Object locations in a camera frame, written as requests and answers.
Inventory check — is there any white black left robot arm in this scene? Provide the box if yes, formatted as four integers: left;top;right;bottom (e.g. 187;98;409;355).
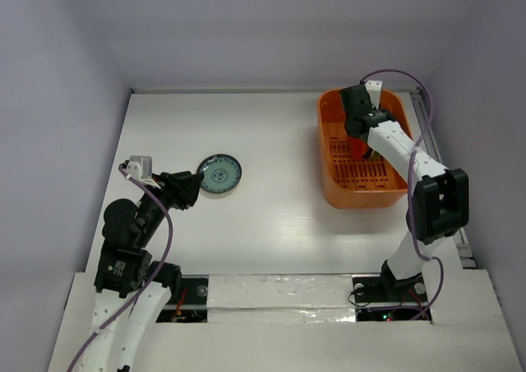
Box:
68;161;204;371

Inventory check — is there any orange plate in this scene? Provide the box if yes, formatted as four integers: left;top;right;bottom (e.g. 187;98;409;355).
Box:
349;138;369;160

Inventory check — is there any right base electronics wiring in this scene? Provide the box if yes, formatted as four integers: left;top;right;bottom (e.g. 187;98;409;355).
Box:
348;289;432;323

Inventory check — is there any silver foil covered beam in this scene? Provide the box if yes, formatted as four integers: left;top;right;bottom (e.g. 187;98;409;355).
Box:
206;274;356;324

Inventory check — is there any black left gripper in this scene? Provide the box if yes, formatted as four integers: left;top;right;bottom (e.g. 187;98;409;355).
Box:
136;169;204;244

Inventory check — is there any aluminium rail right edge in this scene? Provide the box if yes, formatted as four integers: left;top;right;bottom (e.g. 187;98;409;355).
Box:
410;86;478;270

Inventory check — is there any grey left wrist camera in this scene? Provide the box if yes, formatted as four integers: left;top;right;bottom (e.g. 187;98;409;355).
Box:
124;155;153;181

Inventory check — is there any blue patterned plate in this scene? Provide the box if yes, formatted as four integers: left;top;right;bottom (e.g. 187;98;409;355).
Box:
197;154;242;195

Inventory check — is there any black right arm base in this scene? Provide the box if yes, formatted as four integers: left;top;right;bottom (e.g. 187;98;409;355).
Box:
351;261;423;305

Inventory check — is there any left base electronics wiring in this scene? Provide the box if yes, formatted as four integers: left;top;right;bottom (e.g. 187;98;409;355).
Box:
158;277;210;324

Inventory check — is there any amber plate with black motif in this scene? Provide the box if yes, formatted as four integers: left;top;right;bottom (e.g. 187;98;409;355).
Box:
363;149;377;159

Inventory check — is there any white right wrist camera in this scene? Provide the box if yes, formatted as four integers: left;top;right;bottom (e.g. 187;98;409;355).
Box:
365;80;383;109

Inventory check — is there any orange plastic dish rack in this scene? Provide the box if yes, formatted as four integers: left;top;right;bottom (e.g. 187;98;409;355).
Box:
317;90;407;209

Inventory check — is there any base electronics wiring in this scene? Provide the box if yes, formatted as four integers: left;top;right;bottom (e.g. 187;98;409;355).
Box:
348;289;432;323
158;277;210;324

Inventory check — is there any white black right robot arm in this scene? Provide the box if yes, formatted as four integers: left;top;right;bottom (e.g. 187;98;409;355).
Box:
339;80;469;300

